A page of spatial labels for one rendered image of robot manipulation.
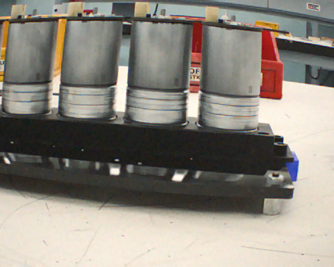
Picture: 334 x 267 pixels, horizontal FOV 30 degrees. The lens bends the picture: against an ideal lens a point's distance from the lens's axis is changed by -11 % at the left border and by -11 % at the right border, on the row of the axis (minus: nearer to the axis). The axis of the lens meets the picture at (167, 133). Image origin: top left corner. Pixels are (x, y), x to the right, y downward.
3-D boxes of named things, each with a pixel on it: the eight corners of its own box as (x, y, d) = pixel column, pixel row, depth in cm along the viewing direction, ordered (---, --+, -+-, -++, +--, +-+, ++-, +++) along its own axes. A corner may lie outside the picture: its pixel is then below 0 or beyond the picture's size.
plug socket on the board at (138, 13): (153, 17, 26) (154, 2, 26) (131, 17, 26) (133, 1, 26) (154, 17, 27) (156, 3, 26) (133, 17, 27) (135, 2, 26)
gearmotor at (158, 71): (184, 151, 26) (192, 18, 25) (118, 146, 26) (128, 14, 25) (187, 139, 28) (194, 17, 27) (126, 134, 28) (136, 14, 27)
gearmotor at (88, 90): (109, 145, 26) (119, 14, 25) (51, 140, 26) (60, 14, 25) (118, 133, 28) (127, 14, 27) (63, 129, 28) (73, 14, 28)
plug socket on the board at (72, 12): (84, 17, 26) (86, 1, 26) (65, 17, 26) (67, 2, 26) (88, 16, 27) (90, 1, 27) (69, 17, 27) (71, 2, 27)
